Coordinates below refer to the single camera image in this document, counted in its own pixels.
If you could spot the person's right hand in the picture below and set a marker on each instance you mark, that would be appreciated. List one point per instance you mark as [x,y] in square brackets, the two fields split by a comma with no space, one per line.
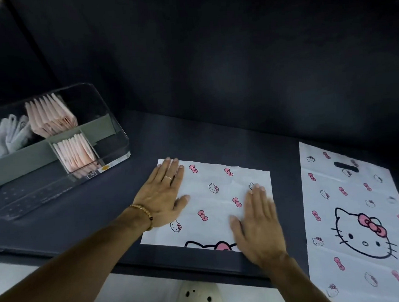
[261,229]

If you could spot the person's left hand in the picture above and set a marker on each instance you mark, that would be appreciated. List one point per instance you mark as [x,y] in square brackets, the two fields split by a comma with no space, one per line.
[162,198]

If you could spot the stack of kitty bags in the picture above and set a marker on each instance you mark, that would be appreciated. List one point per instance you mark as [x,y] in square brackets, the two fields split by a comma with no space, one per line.
[340,187]

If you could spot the pink bags row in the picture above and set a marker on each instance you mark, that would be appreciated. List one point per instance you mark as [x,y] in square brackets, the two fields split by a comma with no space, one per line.
[84,149]

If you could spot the clear plastic organizer box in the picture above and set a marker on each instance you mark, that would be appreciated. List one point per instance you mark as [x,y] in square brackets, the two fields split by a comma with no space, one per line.
[109,104]

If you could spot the stack of polka dot bags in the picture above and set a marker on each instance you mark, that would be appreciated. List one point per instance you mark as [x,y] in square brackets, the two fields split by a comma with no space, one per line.
[63,110]

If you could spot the person's left forearm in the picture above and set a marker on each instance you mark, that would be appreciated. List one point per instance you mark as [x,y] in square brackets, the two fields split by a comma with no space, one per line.
[59,282]

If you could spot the cream right clog shoe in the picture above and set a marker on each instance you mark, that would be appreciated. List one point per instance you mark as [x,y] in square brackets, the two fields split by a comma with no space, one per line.
[198,297]

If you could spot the dark blue sofa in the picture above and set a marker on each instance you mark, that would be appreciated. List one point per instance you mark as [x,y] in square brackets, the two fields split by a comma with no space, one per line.
[215,70]

